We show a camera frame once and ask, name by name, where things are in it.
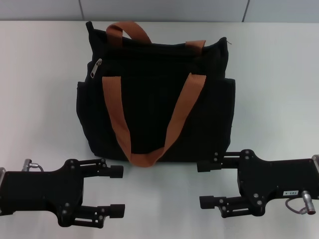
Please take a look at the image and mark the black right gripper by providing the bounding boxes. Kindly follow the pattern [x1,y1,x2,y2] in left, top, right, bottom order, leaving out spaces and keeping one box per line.
[196,149,319,219]

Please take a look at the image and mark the black bag with brown handles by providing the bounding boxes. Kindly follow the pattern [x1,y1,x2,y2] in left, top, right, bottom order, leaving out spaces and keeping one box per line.
[74,21,237,168]

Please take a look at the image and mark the silver zipper pull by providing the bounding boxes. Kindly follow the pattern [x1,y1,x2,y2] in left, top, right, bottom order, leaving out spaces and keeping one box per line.
[90,58,103,79]

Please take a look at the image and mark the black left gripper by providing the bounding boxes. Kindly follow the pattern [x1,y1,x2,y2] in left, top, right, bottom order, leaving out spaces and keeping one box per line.
[0,158,126,229]

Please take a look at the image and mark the left gripper cable with connector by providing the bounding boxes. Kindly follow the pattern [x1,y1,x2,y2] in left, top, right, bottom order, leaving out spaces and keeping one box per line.
[22,159,45,172]

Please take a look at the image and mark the gripper cable with connector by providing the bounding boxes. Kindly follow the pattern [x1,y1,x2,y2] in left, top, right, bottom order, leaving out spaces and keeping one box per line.
[22,159,45,172]
[285,190,319,215]

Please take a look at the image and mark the right gripper cable with connector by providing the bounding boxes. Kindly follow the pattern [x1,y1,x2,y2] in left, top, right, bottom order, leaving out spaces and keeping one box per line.
[285,190,319,215]

